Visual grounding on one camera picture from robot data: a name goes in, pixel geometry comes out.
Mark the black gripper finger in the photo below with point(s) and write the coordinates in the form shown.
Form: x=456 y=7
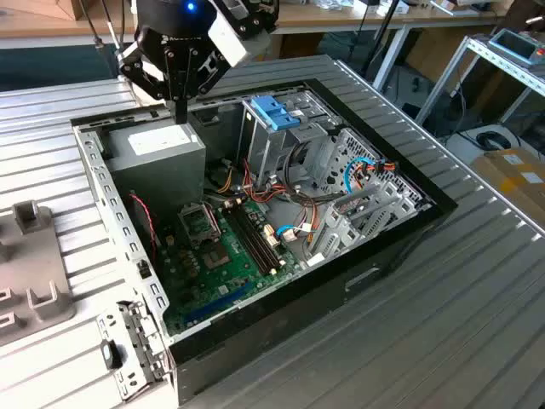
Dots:
x=200 y=74
x=145 y=74

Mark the perforated metal disk bay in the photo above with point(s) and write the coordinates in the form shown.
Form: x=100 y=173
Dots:
x=340 y=149

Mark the blue drive bay latch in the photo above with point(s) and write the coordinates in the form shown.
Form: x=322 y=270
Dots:
x=272 y=113

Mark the grey power supply unit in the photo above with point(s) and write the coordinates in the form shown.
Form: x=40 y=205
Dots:
x=162 y=170

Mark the grey metal drive cage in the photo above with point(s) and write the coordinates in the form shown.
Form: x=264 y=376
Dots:
x=264 y=153

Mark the wooden desk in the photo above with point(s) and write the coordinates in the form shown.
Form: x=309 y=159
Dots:
x=323 y=19

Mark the CPU socket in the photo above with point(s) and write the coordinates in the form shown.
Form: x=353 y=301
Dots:
x=198 y=223

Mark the black RAM slot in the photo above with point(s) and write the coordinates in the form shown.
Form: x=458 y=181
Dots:
x=253 y=245
x=262 y=234

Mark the dark square chipset chip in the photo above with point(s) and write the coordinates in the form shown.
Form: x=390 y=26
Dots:
x=216 y=257

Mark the black tripod pole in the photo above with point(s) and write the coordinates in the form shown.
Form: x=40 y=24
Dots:
x=382 y=36

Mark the green motherboard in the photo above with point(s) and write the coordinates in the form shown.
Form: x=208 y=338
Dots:
x=221 y=281

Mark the grey parts rack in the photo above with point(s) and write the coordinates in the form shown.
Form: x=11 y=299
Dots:
x=34 y=264

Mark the blue expansion slot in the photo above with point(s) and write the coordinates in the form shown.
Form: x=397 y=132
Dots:
x=217 y=303

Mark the black PC case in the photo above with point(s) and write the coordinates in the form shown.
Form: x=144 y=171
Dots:
x=277 y=315

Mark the black plastic latch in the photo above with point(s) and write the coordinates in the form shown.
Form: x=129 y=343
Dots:
x=111 y=354

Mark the pale blue teach pendant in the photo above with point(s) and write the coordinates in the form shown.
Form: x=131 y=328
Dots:
x=517 y=44

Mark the cardboard box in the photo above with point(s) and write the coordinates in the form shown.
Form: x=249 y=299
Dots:
x=511 y=183

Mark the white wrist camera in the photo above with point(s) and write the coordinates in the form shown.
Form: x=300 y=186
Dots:
x=227 y=38

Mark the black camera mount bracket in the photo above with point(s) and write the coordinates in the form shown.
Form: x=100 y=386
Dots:
x=255 y=17

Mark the metal shelf frame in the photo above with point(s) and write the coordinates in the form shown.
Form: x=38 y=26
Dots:
x=500 y=64

